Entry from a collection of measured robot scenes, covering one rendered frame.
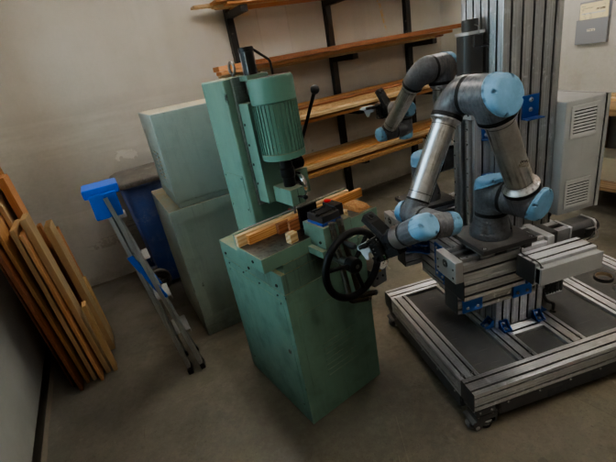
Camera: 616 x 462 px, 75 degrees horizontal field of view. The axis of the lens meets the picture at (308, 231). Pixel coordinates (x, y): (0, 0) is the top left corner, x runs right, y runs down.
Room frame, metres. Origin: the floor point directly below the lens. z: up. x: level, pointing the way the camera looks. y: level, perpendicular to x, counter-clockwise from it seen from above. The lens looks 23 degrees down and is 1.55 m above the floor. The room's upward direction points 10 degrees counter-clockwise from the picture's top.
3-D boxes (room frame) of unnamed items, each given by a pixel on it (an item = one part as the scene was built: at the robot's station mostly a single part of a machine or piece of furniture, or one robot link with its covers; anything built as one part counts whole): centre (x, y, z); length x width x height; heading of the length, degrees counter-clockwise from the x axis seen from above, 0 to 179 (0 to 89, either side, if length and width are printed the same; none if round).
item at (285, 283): (1.71, 0.10, 0.76); 0.57 x 0.45 x 0.09; 32
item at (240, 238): (1.63, 0.04, 0.93); 0.60 x 0.02 x 0.05; 122
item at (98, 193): (1.94, 0.90, 0.58); 0.27 x 0.25 x 1.16; 115
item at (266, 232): (1.64, -0.02, 0.92); 0.62 x 0.02 x 0.04; 122
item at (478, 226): (1.36, -0.69, 0.87); 0.15 x 0.15 x 0.10
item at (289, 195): (1.63, 0.05, 1.03); 0.14 x 0.07 x 0.09; 32
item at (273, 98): (1.61, 0.04, 1.35); 0.18 x 0.18 x 0.31
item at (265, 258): (1.53, -0.03, 0.87); 0.61 x 0.30 x 0.06; 122
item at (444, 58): (1.90, -0.72, 1.19); 0.15 x 0.12 x 0.55; 114
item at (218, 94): (1.85, 0.20, 1.16); 0.22 x 0.22 x 0.72; 32
